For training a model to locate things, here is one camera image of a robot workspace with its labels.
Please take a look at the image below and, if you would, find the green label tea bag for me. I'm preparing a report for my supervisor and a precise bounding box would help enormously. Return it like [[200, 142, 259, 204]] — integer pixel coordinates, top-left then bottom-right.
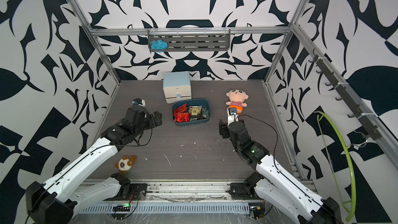
[[202, 107, 209, 119]]

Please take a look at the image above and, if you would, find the shiny red foil tea bag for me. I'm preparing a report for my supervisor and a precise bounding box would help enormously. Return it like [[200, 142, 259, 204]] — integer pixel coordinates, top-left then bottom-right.
[[174, 104, 187, 116]]

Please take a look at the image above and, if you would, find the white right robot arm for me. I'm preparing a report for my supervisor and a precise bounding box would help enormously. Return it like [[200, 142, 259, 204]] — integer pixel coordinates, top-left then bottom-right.
[[219, 121, 342, 224]]

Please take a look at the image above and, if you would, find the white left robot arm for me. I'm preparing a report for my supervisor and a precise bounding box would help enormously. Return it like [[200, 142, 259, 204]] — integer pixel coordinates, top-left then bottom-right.
[[25, 104, 162, 224]]

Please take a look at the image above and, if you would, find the teal plastic storage box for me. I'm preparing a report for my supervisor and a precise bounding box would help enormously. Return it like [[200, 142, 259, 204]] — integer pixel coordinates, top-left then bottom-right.
[[172, 99, 211, 126]]

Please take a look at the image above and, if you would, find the beige label floral tea bag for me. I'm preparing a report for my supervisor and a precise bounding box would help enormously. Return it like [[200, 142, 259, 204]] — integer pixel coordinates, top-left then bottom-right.
[[188, 106, 202, 118]]

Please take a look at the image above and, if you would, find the blue white drawer box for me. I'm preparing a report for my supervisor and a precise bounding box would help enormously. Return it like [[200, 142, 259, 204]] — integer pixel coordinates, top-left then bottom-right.
[[163, 71, 192, 104]]

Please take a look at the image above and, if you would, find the black right connector box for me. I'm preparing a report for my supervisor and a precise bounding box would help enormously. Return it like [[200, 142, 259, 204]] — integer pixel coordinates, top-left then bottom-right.
[[249, 206, 265, 220]]

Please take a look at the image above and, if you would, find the pink plush doll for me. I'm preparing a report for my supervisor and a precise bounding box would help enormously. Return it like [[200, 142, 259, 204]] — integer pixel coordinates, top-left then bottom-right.
[[226, 89, 249, 114]]

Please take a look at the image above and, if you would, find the brown plush toy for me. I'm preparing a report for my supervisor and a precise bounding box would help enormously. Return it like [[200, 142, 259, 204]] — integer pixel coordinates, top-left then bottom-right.
[[115, 155, 137, 174]]

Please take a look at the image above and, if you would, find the blue crocheted cloth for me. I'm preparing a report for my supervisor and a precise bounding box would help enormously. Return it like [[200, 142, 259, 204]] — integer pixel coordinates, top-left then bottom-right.
[[150, 40, 169, 52]]

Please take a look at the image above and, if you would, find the green led circuit board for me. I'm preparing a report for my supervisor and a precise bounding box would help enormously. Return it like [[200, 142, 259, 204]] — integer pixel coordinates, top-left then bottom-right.
[[112, 204, 131, 213]]

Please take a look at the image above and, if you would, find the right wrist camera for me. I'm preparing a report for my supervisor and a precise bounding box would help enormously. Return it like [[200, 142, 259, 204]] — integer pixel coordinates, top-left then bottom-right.
[[227, 107, 238, 127]]

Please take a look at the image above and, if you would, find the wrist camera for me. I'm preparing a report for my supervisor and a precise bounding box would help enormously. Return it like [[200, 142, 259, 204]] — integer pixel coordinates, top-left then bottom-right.
[[132, 98, 146, 107], [227, 107, 238, 127]]

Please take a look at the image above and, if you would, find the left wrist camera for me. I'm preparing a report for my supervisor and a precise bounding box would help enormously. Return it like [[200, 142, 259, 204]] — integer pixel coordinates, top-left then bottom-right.
[[132, 98, 146, 107]]

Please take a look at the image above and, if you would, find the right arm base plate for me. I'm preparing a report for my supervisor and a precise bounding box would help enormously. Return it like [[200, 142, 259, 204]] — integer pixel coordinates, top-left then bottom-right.
[[228, 183, 262, 200]]

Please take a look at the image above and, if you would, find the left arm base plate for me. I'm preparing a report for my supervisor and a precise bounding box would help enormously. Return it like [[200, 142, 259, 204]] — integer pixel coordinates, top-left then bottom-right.
[[105, 183, 148, 201]]

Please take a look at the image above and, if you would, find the perforated metal front rail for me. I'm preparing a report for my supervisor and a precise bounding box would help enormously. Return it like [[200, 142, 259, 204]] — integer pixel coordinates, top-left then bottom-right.
[[79, 202, 250, 214]]

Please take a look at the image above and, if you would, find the grey wall rack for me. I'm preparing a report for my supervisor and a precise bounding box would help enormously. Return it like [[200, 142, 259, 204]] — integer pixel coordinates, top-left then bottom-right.
[[147, 28, 231, 52]]

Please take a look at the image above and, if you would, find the black hook rail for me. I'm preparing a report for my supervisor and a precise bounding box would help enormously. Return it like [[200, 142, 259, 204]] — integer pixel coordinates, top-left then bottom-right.
[[311, 50, 382, 141]]

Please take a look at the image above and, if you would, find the green hose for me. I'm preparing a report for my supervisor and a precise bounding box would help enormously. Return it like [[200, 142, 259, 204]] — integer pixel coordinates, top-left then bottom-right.
[[313, 110, 357, 223]]

